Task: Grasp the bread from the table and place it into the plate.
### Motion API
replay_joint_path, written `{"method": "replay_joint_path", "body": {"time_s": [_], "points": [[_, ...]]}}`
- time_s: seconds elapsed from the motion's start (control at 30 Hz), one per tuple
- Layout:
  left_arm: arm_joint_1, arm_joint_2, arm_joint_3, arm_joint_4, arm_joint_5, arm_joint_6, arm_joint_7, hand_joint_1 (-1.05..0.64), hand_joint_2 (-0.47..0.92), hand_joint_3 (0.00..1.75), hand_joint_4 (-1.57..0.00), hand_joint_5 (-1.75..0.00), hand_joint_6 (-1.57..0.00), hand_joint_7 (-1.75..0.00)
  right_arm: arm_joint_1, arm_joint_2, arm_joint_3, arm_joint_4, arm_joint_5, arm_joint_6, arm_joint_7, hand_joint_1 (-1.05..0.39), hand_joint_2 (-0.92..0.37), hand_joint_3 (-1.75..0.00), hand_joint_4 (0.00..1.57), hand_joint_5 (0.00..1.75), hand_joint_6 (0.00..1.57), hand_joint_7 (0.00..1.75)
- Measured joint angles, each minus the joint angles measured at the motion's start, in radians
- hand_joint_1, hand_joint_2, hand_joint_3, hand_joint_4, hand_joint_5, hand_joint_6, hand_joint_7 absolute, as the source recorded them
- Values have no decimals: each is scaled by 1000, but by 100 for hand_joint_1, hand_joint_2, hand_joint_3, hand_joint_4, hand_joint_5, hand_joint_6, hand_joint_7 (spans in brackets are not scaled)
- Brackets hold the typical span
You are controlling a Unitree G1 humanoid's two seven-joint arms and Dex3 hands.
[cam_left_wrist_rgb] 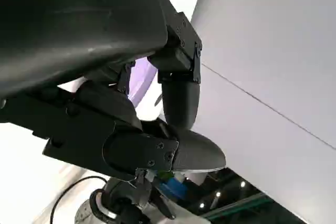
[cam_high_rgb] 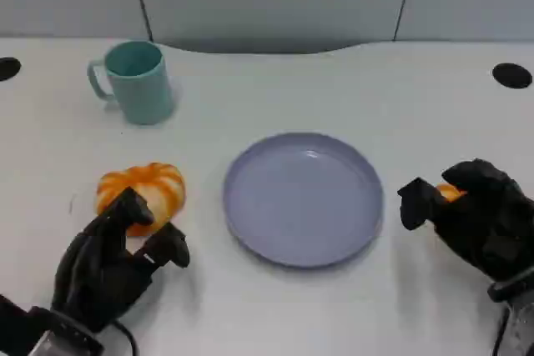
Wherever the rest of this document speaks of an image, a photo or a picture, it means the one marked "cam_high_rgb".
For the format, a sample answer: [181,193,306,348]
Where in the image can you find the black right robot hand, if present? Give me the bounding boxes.
[397,158,534,286]

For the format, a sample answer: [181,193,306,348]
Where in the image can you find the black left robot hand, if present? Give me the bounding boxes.
[50,187,191,333]

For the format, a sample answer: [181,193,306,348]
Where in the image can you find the large orange white bread roll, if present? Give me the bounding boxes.
[95,162,187,238]

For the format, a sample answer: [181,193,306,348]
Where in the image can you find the black table grommet cap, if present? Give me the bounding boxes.
[0,57,23,83]
[491,63,534,90]

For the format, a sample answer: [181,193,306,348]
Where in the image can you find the pale green mug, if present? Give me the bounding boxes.
[86,40,176,127]

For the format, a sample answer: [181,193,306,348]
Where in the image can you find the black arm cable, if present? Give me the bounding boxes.
[108,319,139,356]
[491,309,513,356]

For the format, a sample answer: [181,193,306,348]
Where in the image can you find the lilac plate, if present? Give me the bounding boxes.
[222,132,385,270]

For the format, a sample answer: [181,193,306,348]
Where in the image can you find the small orange bread roll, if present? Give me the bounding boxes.
[436,183,468,203]

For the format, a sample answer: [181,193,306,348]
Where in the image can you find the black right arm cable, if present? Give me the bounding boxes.
[491,309,513,356]

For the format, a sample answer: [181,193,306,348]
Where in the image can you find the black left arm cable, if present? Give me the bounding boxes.
[108,319,139,356]

